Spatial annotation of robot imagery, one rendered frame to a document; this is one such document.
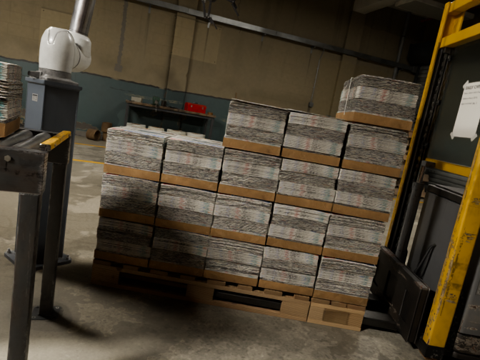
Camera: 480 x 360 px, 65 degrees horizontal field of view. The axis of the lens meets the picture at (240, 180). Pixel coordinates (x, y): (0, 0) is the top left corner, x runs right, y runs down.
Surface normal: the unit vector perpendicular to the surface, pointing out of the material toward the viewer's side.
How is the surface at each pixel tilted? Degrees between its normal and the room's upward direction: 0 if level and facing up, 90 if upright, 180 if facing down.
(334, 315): 90
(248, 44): 90
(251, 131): 90
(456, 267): 90
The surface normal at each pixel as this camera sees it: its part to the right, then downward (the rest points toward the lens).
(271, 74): 0.28, 0.21
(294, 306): -0.03, 0.16
